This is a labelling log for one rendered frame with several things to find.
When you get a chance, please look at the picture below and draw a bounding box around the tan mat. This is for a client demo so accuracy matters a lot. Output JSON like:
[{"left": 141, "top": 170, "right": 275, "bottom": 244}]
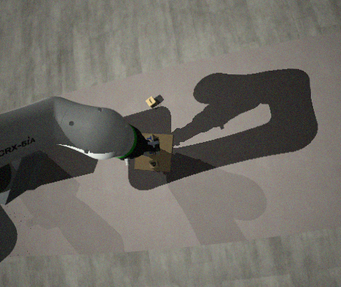
[{"left": 134, "top": 134, "right": 173, "bottom": 172}]

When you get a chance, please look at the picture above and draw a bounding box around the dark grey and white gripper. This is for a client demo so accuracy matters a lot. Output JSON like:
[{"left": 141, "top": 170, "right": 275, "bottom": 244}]
[{"left": 137, "top": 137, "right": 160, "bottom": 157}]

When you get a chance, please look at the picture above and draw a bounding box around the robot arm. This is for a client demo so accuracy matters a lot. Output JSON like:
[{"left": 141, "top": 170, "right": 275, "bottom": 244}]
[{"left": 0, "top": 96, "right": 143, "bottom": 262}]

